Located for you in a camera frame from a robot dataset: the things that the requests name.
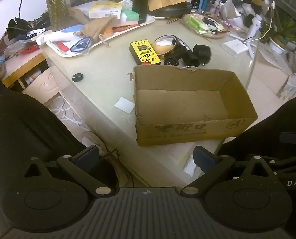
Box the yellow white medicine box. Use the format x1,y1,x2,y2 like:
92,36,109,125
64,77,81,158
89,1,122,19

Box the white serving tray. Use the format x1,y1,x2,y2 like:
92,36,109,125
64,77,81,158
46,15,155,58

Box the glass plate with snacks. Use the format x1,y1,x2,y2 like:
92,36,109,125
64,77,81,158
181,12,230,39

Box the white power bank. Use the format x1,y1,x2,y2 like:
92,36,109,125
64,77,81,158
221,39,248,57

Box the amber tape roll with dog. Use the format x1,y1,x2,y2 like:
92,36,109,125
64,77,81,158
152,35,177,56

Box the glass vase with stems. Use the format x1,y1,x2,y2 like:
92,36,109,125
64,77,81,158
46,0,69,31

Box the green tissue pack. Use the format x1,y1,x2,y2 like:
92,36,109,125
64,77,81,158
120,10,139,26

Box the black zip case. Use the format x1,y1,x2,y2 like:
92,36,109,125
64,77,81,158
148,2,192,18

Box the small black knob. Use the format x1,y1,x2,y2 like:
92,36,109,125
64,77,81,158
164,57,179,66

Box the red lighter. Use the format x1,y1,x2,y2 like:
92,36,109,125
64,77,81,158
55,42,70,53

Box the tan drawstring pouch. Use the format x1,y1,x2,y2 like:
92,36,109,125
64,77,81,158
81,16,113,43

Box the black tape roll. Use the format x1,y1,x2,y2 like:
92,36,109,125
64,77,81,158
172,37,191,62

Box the brown cardboard box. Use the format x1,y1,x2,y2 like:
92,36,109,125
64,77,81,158
132,65,258,146

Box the small black round cap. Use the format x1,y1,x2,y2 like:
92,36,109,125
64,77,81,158
71,73,84,83

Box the yellow adapter box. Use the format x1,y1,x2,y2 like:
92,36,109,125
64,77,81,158
129,39,161,65

